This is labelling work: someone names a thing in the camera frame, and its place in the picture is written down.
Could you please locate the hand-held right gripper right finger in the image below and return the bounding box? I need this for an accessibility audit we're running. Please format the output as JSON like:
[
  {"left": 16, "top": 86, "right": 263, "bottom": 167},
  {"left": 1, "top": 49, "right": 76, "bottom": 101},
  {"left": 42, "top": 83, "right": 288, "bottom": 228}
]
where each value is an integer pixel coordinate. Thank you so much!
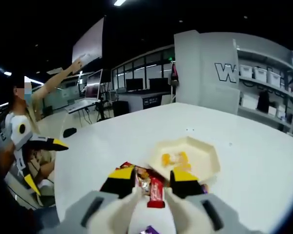
[{"left": 169, "top": 169, "right": 239, "bottom": 234}]

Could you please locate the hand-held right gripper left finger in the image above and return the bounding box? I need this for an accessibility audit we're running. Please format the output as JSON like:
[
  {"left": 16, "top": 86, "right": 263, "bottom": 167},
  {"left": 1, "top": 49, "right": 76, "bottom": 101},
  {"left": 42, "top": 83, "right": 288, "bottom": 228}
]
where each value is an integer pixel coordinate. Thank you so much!
[{"left": 59, "top": 166, "right": 138, "bottom": 234}]

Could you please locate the pile of assorted candies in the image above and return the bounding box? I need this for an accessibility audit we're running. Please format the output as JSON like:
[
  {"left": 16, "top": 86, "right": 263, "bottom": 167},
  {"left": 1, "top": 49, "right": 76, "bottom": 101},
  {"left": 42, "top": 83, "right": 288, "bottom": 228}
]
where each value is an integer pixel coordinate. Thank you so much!
[{"left": 115, "top": 161, "right": 210, "bottom": 234}]

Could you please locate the yellow candy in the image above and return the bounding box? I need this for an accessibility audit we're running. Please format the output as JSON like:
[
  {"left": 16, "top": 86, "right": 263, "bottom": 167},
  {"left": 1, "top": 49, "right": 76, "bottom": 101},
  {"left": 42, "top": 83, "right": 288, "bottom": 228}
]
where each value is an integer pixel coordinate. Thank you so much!
[
  {"left": 161, "top": 153, "right": 173, "bottom": 168},
  {"left": 177, "top": 151, "right": 193, "bottom": 171}
]

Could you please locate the red chocolate bar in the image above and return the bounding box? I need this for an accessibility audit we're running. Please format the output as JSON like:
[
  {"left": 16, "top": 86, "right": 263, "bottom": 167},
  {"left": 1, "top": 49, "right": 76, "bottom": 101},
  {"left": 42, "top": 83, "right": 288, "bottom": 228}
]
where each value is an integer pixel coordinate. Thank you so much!
[{"left": 146, "top": 176, "right": 166, "bottom": 209}]

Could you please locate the cream hexagonal container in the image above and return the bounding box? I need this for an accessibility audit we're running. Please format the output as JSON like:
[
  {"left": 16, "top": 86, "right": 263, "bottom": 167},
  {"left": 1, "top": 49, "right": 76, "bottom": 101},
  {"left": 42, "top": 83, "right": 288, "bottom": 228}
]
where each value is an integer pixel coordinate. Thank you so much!
[{"left": 146, "top": 136, "right": 222, "bottom": 185}]

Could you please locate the black computer mouse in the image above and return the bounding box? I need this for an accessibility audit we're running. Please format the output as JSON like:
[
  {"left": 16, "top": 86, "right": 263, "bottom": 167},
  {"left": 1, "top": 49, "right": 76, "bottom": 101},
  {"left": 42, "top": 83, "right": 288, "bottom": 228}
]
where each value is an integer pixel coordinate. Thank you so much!
[{"left": 63, "top": 127, "right": 78, "bottom": 139}]

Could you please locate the white keyboard tray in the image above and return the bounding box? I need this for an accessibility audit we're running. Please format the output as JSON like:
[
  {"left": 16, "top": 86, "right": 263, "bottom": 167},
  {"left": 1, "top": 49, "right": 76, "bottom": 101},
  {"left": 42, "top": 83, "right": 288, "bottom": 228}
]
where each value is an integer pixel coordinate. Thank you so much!
[{"left": 64, "top": 98, "right": 101, "bottom": 115}]

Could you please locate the black monitor stand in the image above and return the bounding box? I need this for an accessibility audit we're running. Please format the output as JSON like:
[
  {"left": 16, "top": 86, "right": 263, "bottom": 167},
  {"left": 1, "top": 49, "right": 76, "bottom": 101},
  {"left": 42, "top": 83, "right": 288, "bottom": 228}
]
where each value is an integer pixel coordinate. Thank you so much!
[{"left": 95, "top": 97, "right": 113, "bottom": 122}]

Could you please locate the ceiling light strip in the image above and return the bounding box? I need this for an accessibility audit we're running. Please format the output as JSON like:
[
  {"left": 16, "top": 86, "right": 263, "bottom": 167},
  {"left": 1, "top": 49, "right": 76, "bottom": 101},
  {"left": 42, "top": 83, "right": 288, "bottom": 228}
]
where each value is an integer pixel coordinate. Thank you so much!
[{"left": 0, "top": 66, "right": 13, "bottom": 77}]

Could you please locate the white tilted monitor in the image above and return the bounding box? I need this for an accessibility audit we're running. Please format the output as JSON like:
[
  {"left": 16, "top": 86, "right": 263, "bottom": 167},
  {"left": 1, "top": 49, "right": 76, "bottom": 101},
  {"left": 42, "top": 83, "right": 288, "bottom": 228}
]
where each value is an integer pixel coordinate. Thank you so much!
[{"left": 84, "top": 68, "right": 104, "bottom": 101}]

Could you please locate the black computer tower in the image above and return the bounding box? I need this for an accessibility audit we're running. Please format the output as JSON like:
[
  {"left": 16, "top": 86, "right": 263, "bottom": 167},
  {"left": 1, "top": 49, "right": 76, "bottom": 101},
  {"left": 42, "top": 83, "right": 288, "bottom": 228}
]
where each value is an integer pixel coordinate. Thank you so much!
[{"left": 112, "top": 100, "right": 130, "bottom": 117}]

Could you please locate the grey cabinet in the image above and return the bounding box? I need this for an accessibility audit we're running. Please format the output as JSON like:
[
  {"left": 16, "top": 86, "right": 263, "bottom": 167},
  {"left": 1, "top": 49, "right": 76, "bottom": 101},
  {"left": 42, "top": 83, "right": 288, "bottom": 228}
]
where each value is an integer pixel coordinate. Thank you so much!
[{"left": 117, "top": 91, "right": 173, "bottom": 112}]

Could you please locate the black computer monitor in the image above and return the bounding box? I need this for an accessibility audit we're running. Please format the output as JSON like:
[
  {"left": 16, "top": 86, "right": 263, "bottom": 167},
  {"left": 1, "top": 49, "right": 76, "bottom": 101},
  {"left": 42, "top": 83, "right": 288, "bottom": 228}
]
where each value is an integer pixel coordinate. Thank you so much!
[
  {"left": 126, "top": 78, "right": 144, "bottom": 93},
  {"left": 148, "top": 78, "right": 171, "bottom": 93}
]

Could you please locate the grey pink hanging device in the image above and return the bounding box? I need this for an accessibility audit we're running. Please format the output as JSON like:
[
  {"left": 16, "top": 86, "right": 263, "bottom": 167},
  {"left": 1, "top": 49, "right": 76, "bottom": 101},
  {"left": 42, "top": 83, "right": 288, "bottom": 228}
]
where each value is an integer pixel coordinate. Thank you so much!
[{"left": 170, "top": 61, "right": 181, "bottom": 88}]

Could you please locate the large hanging display screen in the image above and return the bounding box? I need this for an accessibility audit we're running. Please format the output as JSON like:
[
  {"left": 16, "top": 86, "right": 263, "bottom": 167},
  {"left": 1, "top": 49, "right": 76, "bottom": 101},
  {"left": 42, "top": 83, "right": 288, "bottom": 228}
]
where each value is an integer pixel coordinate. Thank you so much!
[{"left": 71, "top": 16, "right": 105, "bottom": 66}]

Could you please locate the black bag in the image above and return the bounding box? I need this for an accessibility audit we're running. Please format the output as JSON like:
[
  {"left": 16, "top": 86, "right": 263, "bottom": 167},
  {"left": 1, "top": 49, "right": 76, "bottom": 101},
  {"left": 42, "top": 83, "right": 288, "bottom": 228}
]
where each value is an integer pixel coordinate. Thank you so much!
[{"left": 257, "top": 90, "right": 270, "bottom": 113}]

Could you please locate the white lidded storage bin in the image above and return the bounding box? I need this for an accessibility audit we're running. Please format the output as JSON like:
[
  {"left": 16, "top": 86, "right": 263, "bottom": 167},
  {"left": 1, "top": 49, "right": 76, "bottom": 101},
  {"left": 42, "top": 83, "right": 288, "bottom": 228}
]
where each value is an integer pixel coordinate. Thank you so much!
[
  {"left": 268, "top": 70, "right": 283, "bottom": 86},
  {"left": 253, "top": 67, "right": 268, "bottom": 81},
  {"left": 239, "top": 64, "right": 253, "bottom": 78}
]

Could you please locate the grey metal shelf rack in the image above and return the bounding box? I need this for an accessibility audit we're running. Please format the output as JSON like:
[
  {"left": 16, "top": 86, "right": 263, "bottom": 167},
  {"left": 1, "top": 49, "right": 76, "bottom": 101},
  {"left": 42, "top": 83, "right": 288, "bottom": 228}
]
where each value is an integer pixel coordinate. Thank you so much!
[{"left": 232, "top": 38, "right": 293, "bottom": 138}]

